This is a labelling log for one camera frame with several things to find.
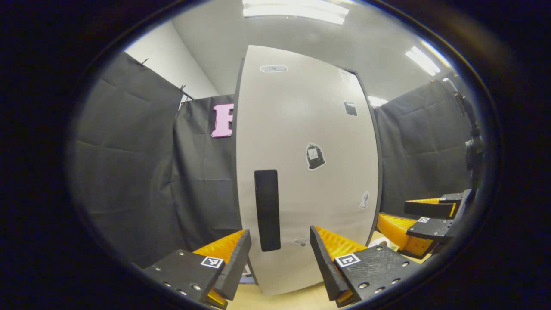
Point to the dark grey cabinet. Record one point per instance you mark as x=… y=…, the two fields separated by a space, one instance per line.
x=380 y=176

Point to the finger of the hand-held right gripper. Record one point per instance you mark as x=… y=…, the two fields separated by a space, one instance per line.
x=430 y=229
x=428 y=209

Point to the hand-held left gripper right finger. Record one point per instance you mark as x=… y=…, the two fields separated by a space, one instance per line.
x=323 y=267

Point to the white printed book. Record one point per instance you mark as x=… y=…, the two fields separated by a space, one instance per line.
x=246 y=270

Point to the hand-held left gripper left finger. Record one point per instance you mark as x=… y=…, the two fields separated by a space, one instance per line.
x=236 y=269

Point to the large ceiling light panel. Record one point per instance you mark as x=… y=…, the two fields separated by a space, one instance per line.
x=295 y=10

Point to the black backdrop cloth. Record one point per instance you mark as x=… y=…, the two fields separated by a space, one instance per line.
x=129 y=150

